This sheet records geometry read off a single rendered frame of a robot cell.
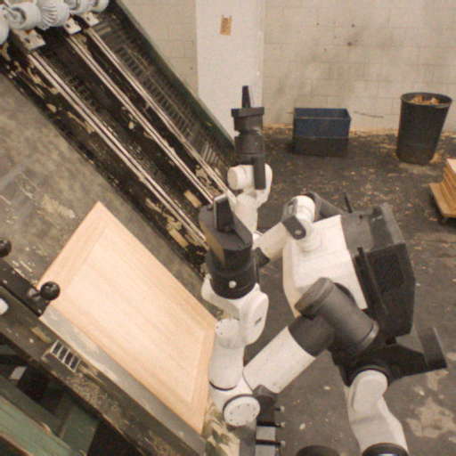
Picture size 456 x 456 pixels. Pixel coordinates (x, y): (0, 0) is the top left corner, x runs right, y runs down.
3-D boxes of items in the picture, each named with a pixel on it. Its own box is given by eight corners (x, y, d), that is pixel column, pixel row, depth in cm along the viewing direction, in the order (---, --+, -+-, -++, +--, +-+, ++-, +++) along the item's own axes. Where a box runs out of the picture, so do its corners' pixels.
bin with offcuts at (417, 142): (443, 166, 508) (459, 105, 475) (393, 164, 515) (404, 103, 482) (434, 150, 552) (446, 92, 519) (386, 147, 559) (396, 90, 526)
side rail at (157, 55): (233, 174, 283) (248, 163, 279) (98, 12, 246) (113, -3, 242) (234, 168, 290) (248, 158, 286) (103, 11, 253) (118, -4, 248)
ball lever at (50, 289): (31, 309, 101) (54, 304, 91) (17, 297, 99) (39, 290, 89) (44, 295, 103) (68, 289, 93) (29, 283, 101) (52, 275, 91)
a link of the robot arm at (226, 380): (207, 321, 102) (198, 387, 111) (217, 355, 94) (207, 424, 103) (254, 318, 105) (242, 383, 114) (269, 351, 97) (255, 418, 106)
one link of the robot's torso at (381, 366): (391, 354, 145) (380, 326, 140) (401, 390, 133) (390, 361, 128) (348, 364, 148) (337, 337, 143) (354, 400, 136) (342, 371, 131)
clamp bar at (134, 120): (227, 247, 205) (273, 218, 196) (9, 6, 165) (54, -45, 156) (229, 235, 214) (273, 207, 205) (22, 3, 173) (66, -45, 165)
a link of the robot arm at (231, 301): (191, 272, 89) (199, 308, 97) (237, 297, 84) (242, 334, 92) (228, 234, 95) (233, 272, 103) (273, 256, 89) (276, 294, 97)
